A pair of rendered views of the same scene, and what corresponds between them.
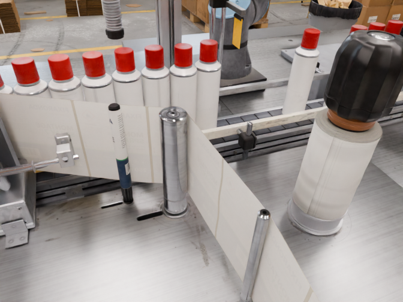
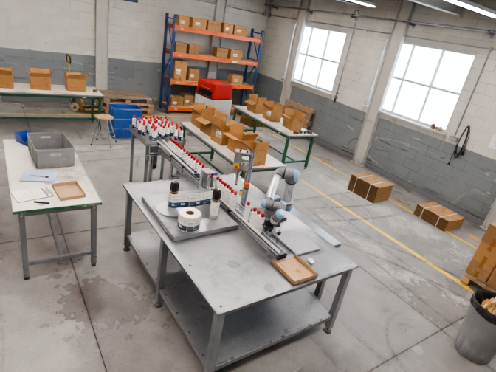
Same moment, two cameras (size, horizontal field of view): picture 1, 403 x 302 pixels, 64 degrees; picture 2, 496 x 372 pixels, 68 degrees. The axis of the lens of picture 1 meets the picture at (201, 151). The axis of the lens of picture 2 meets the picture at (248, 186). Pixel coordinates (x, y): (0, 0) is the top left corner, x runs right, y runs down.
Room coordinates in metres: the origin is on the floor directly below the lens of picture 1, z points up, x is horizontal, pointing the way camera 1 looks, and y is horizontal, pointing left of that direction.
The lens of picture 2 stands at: (-0.22, -3.29, 2.65)
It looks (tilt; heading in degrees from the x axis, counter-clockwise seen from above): 24 degrees down; 74
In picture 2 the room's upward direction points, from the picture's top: 11 degrees clockwise
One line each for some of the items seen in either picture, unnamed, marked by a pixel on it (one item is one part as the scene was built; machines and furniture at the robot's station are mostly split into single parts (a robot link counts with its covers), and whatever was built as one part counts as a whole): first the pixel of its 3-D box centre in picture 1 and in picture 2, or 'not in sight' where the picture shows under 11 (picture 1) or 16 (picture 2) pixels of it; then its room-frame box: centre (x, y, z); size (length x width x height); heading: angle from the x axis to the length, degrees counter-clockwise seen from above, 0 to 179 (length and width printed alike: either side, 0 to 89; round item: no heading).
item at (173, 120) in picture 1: (174, 166); not in sight; (0.36, 0.04, 0.97); 0.05 x 0.05 x 0.19
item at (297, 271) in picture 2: not in sight; (294, 268); (0.98, -0.93, 0.85); 0.30 x 0.26 x 0.04; 113
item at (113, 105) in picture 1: (122, 158); not in sight; (0.38, 0.12, 0.97); 0.02 x 0.02 x 0.19
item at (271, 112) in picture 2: not in sight; (271, 111); (2.17, 4.47, 0.97); 0.42 x 0.39 x 0.37; 19
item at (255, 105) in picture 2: not in sight; (256, 103); (1.96, 5.06, 0.97); 0.51 x 0.36 x 0.37; 25
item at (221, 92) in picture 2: not in sight; (212, 106); (1.04, 5.76, 0.61); 0.70 x 0.60 x 1.22; 123
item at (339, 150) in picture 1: (340, 143); (215, 203); (0.37, -0.19, 1.03); 0.09 x 0.09 x 0.30
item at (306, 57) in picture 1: (301, 76); (246, 211); (0.68, -0.22, 0.98); 0.05 x 0.05 x 0.20
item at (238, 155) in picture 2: not in sight; (242, 160); (0.63, 0.12, 1.38); 0.17 x 0.10 x 0.19; 168
